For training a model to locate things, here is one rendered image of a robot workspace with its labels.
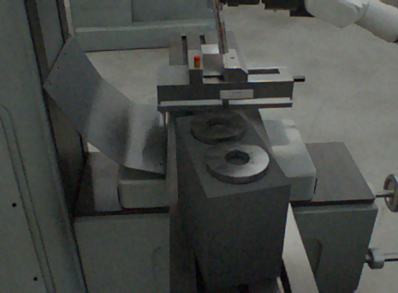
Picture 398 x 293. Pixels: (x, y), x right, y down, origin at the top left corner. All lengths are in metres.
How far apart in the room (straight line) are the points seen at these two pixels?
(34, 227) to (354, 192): 0.81
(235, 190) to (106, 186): 0.71
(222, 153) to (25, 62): 0.48
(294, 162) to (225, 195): 0.61
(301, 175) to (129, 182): 0.42
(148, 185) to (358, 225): 0.56
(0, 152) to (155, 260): 0.51
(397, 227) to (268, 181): 1.75
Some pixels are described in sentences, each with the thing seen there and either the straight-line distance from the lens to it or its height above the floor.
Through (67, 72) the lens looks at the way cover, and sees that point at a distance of 1.16.
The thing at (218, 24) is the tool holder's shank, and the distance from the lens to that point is 1.09.
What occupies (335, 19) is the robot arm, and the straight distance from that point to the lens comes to 1.07.
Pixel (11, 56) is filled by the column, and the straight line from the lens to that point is 0.98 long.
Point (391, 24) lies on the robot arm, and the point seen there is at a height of 1.17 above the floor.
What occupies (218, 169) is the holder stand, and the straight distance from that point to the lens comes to 0.65.
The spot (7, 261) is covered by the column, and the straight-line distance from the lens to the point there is 1.28.
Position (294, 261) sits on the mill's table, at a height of 0.93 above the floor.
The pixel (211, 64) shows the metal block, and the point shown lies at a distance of 1.19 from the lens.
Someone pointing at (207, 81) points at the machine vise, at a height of 1.00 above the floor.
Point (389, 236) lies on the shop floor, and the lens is 2.31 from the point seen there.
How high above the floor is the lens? 1.51
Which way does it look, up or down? 33 degrees down
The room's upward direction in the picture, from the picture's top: 1 degrees counter-clockwise
